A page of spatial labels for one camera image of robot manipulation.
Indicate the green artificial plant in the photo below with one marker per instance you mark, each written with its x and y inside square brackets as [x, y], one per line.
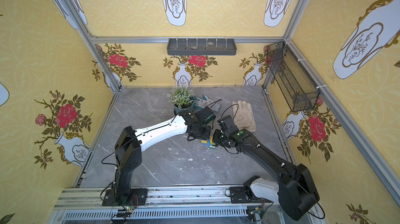
[181, 97]

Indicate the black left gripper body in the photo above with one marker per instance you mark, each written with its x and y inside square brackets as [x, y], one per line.
[201, 131]

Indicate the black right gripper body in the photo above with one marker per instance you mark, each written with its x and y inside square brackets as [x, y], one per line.
[219, 138]

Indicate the grey plant pot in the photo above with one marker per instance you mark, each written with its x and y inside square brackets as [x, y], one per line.
[177, 110]

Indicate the aluminium corner post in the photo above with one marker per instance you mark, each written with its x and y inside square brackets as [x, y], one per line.
[73, 13]

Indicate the beige work glove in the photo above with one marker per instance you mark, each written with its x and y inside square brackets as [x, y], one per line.
[244, 118]

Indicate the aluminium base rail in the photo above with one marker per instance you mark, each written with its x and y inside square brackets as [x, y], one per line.
[165, 202]

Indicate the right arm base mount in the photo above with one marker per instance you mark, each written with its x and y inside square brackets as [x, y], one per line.
[242, 195]

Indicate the yellow lego brick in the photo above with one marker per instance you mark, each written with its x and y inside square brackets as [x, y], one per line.
[208, 142]

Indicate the grey wall shelf tray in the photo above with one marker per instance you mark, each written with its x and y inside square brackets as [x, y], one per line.
[201, 46]

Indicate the teal grey work glove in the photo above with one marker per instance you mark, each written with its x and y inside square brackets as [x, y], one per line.
[204, 101]

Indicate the black wire mesh basket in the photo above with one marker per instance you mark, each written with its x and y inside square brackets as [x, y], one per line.
[297, 87]

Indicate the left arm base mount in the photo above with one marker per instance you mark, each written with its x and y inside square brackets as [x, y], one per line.
[136, 197]

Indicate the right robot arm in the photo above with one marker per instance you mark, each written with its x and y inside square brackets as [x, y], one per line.
[296, 192]

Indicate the large blue lego brick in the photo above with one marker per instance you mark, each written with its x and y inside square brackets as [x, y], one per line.
[211, 138]

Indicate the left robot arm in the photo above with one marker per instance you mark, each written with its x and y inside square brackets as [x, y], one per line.
[133, 142]

